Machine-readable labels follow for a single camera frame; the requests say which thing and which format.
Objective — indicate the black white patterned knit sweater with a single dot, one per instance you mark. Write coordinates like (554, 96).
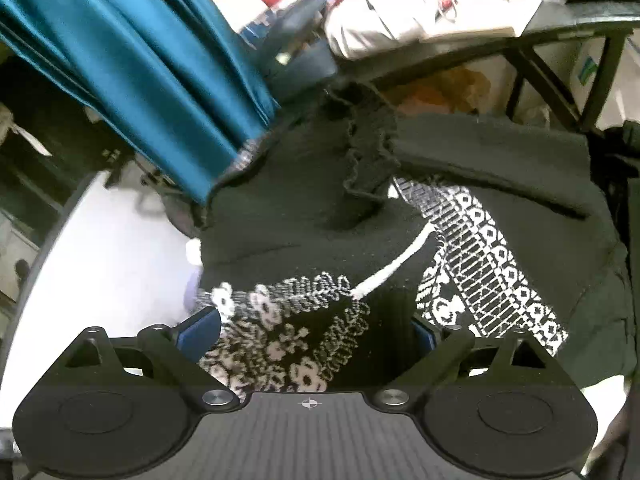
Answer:
(318, 256)

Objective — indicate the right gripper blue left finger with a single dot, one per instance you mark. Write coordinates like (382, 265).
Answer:
(198, 334)

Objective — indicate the black metal desk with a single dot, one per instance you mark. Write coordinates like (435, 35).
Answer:
(552, 26)

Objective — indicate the plain black garment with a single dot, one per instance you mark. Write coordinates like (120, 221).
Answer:
(525, 239)

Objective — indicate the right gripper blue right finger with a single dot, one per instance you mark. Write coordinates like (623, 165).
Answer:
(426, 335)

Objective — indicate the white bedding on desk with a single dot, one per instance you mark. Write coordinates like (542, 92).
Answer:
(362, 28)

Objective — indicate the teal blue curtain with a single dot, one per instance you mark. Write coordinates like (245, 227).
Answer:
(170, 76)

